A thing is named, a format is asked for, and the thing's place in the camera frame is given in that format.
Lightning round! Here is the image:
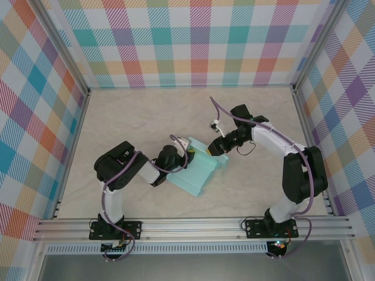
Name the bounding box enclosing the small circuit board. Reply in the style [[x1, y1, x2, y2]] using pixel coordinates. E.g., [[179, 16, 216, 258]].
[[101, 239, 129, 253], [269, 239, 289, 251]]

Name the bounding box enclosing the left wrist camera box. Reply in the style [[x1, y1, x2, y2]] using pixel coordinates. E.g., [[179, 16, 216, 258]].
[[172, 136, 193, 150]]

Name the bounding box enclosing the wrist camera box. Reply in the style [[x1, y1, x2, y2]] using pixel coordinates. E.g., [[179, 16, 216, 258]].
[[172, 136, 193, 150], [209, 118, 226, 137]]

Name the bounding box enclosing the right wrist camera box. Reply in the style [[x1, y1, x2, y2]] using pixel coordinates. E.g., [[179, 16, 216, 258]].
[[209, 118, 226, 137]]

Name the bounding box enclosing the thin black wire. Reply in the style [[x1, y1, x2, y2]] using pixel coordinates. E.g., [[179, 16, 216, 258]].
[[236, 140, 256, 156]]

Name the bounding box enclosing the thin aluminium wall rail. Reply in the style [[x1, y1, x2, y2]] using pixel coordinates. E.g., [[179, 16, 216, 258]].
[[87, 84, 295, 90]]

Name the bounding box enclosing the aluminium side rail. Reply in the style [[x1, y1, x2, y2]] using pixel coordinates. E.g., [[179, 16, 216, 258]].
[[292, 87, 335, 216], [51, 92, 91, 220]]

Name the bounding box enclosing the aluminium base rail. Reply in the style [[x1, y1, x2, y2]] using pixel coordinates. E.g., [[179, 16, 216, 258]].
[[32, 215, 355, 242]]

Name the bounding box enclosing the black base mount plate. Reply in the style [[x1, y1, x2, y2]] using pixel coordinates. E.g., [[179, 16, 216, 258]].
[[88, 221, 143, 241], [244, 219, 299, 239]]

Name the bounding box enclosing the slotted grey cable duct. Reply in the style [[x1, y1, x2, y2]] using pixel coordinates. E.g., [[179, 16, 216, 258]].
[[46, 245, 269, 255]]

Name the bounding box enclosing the aluminium frame post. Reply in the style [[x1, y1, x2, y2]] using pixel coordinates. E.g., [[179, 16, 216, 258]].
[[292, 0, 349, 93], [30, 0, 91, 97]]

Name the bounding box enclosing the aluminium frame leg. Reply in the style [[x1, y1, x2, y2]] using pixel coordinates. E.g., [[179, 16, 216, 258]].
[[339, 238, 363, 281], [28, 242, 49, 281]]

